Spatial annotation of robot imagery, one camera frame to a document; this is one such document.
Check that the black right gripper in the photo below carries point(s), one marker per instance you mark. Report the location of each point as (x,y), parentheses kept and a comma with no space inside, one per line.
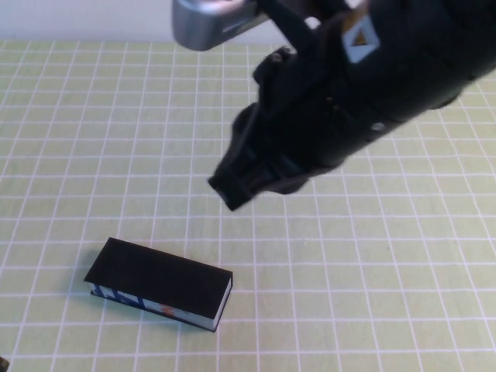
(302,116)

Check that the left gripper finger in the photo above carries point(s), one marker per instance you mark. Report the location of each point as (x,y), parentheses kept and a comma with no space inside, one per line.
(3,365)

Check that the black glasses case blue print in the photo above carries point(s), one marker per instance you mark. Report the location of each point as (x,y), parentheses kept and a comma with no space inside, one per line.
(155,279)

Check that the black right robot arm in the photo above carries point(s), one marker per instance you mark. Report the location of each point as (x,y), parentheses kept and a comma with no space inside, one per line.
(434,50)

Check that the green white-grid tablecloth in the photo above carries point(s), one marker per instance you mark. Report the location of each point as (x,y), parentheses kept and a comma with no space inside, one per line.
(116,155)

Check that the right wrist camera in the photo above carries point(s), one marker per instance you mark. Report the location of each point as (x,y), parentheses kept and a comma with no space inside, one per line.
(209,23)

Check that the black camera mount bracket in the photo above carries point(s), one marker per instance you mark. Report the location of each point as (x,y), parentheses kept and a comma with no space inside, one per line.
(288,19)

